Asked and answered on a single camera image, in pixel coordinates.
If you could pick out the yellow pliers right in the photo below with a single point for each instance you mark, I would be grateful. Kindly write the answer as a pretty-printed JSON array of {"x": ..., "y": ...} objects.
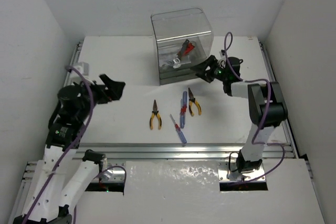
[{"x": 192, "y": 101}]

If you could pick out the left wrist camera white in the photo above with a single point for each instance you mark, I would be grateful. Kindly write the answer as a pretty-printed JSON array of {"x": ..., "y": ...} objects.
[{"x": 79, "y": 71}]

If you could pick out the yellow long-nose pliers left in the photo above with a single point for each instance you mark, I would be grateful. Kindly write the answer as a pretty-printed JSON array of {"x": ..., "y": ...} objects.
[{"x": 155, "y": 114}]

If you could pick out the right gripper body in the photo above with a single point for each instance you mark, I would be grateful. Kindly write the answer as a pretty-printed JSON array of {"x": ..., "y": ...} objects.
[{"x": 220, "y": 74}]

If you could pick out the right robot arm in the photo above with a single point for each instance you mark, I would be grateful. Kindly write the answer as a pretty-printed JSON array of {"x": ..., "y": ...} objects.
[{"x": 266, "y": 105}]

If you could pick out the smoky tray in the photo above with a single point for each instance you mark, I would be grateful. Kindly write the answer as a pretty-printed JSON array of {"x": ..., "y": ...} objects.
[
  {"x": 172, "y": 75},
  {"x": 176, "y": 80},
  {"x": 196, "y": 56}
]

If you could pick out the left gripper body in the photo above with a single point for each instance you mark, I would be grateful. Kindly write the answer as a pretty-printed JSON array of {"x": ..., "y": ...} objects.
[{"x": 102, "y": 92}]

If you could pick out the smoky top tray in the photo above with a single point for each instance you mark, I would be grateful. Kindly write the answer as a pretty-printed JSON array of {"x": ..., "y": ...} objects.
[{"x": 196, "y": 56}]

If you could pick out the smoky bottom tray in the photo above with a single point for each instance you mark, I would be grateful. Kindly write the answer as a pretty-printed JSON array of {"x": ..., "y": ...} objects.
[{"x": 176, "y": 80}]

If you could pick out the black handle adjustable wrench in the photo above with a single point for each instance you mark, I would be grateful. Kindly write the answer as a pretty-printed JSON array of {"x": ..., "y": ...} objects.
[{"x": 166, "y": 61}]

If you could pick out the blue handle screwdriver long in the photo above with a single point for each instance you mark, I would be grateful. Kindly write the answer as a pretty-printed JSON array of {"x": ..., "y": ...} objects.
[{"x": 184, "y": 103}]

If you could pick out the red blue small screwdriver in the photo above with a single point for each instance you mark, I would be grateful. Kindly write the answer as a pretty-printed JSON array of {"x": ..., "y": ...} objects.
[{"x": 182, "y": 115}]

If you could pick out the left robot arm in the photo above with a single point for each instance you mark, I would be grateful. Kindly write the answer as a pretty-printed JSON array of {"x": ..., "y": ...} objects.
[{"x": 54, "y": 200}]

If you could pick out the clear acrylic box cover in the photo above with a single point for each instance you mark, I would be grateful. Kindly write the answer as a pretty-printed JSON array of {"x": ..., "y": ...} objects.
[{"x": 183, "y": 38}]

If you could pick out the red handle adjustable wrench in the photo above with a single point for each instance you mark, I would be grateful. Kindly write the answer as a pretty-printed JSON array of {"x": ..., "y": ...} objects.
[{"x": 186, "y": 48}]

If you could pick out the smoky middle tray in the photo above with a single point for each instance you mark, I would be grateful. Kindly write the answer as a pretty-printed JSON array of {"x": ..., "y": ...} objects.
[{"x": 172, "y": 75}]

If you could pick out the aluminium frame rail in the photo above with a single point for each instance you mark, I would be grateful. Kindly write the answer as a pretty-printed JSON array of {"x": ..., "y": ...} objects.
[{"x": 121, "y": 130}]

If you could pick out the red clear screwdriver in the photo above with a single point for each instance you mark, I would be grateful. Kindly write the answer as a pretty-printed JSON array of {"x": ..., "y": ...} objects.
[{"x": 178, "y": 130}]

